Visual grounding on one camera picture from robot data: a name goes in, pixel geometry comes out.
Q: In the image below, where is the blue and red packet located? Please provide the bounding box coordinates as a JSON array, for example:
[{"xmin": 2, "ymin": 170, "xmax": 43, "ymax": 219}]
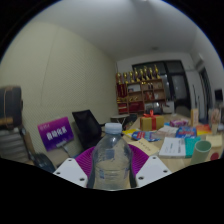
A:
[{"xmin": 131, "ymin": 130, "xmax": 162, "ymax": 143}]

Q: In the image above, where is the dark brown case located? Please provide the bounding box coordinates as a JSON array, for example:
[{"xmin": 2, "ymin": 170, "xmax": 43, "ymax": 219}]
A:
[{"xmin": 0, "ymin": 85, "xmax": 24, "ymax": 131}]

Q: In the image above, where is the small round side table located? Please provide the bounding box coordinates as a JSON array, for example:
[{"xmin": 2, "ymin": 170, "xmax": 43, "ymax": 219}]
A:
[{"xmin": 110, "ymin": 113, "xmax": 131, "ymax": 127}]

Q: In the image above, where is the yellow paper note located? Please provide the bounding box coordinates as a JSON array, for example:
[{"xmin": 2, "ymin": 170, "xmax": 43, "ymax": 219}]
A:
[{"xmin": 205, "ymin": 133, "xmax": 224, "ymax": 148}]

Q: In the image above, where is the teal book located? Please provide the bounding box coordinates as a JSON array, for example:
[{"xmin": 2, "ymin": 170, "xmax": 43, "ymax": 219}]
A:
[{"xmin": 184, "ymin": 135, "xmax": 202, "ymax": 158}]

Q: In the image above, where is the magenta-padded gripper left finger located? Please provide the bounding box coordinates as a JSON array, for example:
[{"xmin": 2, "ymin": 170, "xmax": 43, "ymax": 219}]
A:
[{"xmin": 52, "ymin": 145, "xmax": 98, "ymax": 188}]

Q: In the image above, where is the wooden shelf unit with trophies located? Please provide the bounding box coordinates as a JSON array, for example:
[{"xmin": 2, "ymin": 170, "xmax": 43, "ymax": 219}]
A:
[{"xmin": 115, "ymin": 64, "xmax": 167, "ymax": 116}]

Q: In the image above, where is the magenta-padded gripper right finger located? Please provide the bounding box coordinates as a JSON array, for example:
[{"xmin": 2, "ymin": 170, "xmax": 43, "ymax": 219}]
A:
[{"xmin": 127, "ymin": 143, "xmax": 173, "ymax": 189}]

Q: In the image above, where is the flat round red coaster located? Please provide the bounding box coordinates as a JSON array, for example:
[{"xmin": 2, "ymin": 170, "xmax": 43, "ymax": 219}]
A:
[{"xmin": 210, "ymin": 151, "xmax": 221, "ymax": 162}]

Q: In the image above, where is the black office chair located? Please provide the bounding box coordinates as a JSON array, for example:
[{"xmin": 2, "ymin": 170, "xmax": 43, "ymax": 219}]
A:
[{"xmin": 71, "ymin": 109, "xmax": 105, "ymax": 150}]

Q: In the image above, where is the blue snack packet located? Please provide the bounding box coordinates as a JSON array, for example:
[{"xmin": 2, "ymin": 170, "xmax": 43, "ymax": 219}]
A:
[{"xmin": 175, "ymin": 125, "xmax": 198, "ymax": 140}]

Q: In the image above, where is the white printed booklet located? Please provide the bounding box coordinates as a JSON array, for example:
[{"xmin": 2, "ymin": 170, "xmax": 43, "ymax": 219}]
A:
[{"xmin": 158, "ymin": 136, "xmax": 187, "ymax": 159}]

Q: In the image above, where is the small wooden box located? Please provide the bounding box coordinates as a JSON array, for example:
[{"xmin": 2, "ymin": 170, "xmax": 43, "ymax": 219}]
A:
[{"xmin": 190, "ymin": 107, "xmax": 200, "ymax": 128}]

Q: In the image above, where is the clear plastic water bottle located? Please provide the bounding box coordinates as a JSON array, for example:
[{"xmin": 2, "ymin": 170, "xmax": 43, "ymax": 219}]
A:
[{"xmin": 86, "ymin": 122, "xmax": 138, "ymax": 191}]

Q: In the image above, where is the tan paper envelope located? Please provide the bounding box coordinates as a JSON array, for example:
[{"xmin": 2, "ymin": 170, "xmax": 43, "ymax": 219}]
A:
[{"xmin": 134, "ymin": 137, "xmax": 161, "ymax": 157}]

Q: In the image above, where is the yellow gift box red ribbon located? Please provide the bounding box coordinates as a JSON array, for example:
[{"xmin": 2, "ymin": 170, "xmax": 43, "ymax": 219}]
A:
[{"xmin": 139, "ymin": 110, "xmax": 166, "ymax": 132}]

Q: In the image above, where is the purple sign board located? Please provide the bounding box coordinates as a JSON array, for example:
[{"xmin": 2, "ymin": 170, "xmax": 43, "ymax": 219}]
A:
[{"xmin": 36, "ymin": 116, "xmax": 75, "ymax": 152}]

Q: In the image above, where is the light green cup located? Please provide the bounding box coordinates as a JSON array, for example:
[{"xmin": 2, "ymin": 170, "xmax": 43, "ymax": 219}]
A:
[{"xmin": 190, "ymin": 139, "xmax": 213, "ymax": 166}]

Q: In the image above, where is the orange packet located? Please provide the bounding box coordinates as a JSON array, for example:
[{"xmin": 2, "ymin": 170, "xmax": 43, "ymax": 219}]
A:
[{"xmin": 196, "ymin": 123, "xmax": 213, "ymax": 136}]

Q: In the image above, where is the pink packet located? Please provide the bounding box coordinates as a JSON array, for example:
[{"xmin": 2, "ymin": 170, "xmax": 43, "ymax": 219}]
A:
[{"xmin": 169, "ymin": 118, "xmax": 190, "ymax": 128}]

